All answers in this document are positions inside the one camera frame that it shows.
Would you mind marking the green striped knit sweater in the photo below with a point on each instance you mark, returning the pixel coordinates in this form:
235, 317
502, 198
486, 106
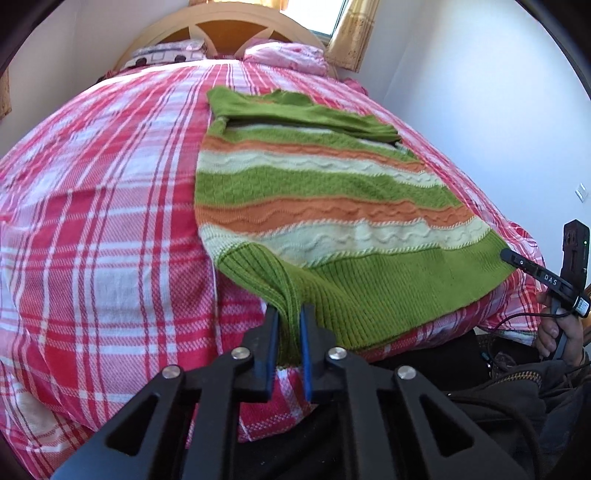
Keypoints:
346, 184

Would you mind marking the red plaid bed sheet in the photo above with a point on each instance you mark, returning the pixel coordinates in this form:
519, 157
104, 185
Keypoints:
115, 230

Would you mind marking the white wall socket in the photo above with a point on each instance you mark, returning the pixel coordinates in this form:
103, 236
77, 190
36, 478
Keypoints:
581, 192

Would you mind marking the white patterned pillow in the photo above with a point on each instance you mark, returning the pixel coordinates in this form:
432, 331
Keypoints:
161, 53

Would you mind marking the pink cloth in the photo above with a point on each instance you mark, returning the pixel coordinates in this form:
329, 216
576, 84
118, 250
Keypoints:
354, 84

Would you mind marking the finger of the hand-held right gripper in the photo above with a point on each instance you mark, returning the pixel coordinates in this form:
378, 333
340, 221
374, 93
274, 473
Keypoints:
519, 262

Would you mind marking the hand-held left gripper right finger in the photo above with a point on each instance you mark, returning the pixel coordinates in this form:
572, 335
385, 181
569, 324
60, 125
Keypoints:
305, 350

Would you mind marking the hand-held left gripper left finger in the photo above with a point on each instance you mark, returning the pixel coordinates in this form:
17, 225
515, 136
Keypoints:
272, 341

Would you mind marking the person's right hand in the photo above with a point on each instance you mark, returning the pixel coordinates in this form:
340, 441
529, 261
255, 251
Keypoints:
547, 333

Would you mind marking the wooden arched headboard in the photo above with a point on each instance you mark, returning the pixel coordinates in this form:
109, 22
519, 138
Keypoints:
231, 23

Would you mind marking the pink floral pillow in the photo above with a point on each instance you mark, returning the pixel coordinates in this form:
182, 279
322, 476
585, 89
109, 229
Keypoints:
286, 57

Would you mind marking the person's dark clothing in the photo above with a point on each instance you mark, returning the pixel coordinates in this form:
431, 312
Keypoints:
508, 406

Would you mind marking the window behind headboard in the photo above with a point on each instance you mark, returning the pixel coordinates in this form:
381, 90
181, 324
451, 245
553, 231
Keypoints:
323, 14

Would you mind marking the yellow patterned curtain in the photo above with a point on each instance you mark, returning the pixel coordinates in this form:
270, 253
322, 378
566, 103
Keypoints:
353, 37

